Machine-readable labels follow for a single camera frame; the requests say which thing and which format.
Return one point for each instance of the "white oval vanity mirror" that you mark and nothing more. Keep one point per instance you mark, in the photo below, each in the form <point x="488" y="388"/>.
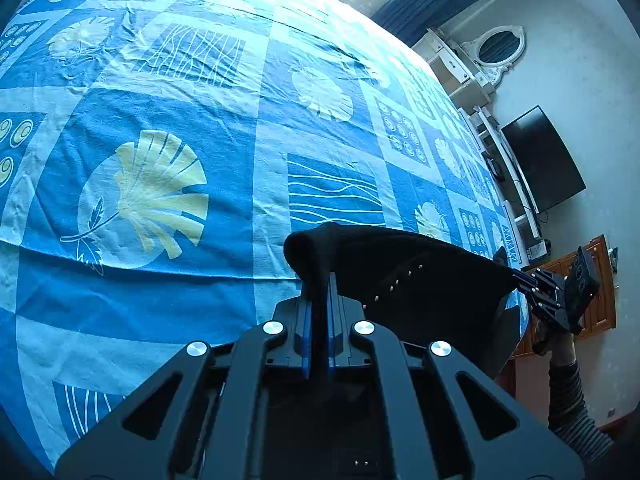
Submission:
<point x="496" y="51"/>

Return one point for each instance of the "black flat television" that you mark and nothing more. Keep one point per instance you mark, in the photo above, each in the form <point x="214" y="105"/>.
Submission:
<point x="550" y="172"/>

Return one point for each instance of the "black studded pants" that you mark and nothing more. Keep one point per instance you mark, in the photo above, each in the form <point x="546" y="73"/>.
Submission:
<point x="420" y="288"/>

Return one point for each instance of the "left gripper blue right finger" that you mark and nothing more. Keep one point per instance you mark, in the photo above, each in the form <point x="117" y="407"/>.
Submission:
<point x="337" y="328"/>

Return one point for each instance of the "blue patterned bed sheet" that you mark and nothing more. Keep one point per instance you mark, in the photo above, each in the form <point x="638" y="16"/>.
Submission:
<point x="156" y="153"/>

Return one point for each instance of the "person's right hand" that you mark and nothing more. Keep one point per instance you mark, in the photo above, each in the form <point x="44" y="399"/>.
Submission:
<point x="560" y="346"/>

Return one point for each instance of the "white TV stand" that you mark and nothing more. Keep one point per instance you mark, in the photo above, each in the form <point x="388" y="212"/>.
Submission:
<point x="512" y="187"/>

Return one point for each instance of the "white dressing table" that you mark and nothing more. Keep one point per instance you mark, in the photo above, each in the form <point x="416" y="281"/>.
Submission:
<point x="464" y="82"/>

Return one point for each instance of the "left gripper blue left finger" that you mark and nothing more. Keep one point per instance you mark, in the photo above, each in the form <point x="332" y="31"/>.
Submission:
<point x="302" y="336"/>

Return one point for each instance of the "striped sleeve right forearm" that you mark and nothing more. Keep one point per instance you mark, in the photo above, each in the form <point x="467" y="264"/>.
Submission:
<point x="568" y="416"/>

